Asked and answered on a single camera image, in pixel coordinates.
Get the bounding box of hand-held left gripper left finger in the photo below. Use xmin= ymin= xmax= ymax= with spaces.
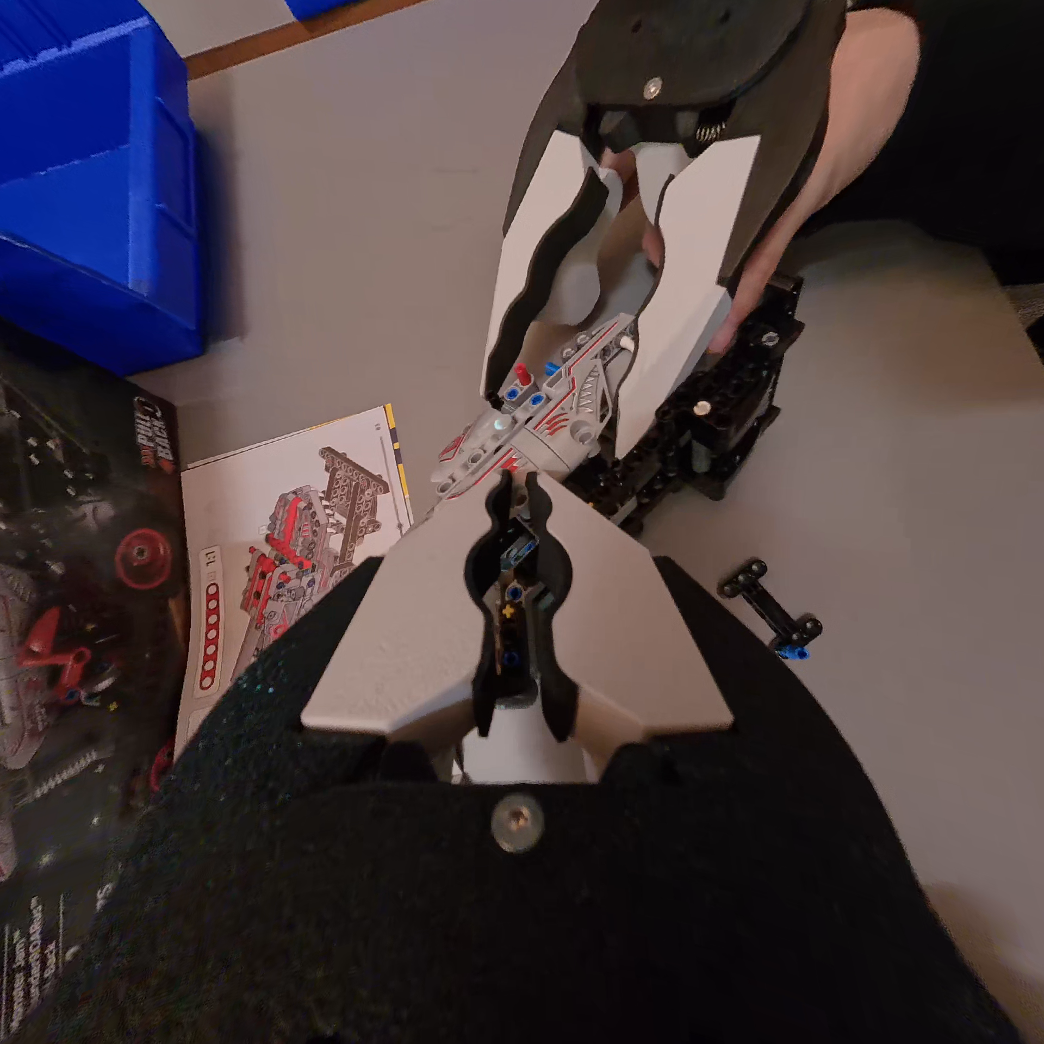
xmin=300 ymin=469 xmax=515 ymax=763

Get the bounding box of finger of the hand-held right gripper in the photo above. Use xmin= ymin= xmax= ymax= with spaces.
xmin=610 ymin=133 xmax=765 ymax=459
xmin=480 ymin=129 xmax=625 ymax=413

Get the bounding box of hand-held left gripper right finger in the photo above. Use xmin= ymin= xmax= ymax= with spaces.
xmin=522 ymin=469 xmax=737 ymax=780

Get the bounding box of grey red brick toy car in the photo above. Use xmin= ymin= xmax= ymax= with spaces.
xmin=431 ymin=312 xmax=639 ymax=714

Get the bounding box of person's right hand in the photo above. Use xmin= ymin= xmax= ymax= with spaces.
xmin=708 ymin=7 xmax=924 ymax=355

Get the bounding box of small black brick beam piece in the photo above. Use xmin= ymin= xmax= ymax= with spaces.
xmin=716 ymin=558 xmax=825 ymax=662

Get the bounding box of instruction booklet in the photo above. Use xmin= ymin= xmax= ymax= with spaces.
xmin=173 ymin=403 xmax=417 ymax=760

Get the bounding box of black printed toy box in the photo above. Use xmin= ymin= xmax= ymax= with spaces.
xmin=0 ymin=351 xmax=194 ymax=1044

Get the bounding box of large blue storage bin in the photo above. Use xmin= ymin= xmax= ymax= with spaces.
xmin=0 ymin=0 xmax=207 ymax=378

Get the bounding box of black brick chassis frame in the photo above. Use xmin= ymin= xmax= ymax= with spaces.
xmin=563 ymin=273 xmax=806 ymax=537

